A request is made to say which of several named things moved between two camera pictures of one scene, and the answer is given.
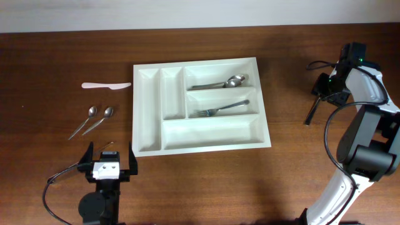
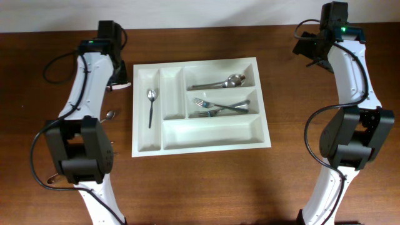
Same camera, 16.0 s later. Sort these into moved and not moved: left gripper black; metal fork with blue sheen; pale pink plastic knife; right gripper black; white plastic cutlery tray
Moved: right gripper black; left gripper black
Not moved: white plastic cutlery tray; pale pink plastic knife; metal fork with blue sheen
